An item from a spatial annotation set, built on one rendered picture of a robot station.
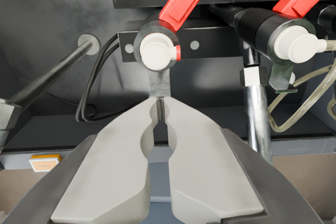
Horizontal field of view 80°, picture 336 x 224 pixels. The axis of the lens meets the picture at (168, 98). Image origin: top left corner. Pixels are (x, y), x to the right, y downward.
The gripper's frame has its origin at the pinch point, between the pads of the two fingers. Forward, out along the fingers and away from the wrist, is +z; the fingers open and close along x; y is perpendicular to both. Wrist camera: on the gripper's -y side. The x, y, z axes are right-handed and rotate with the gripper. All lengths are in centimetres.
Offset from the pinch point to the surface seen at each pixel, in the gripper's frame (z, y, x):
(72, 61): 17.7, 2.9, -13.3
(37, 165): 15.0, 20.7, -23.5
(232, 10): 10.9, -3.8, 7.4
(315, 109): 23.9, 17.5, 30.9
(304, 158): 113, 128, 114
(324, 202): 114, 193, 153
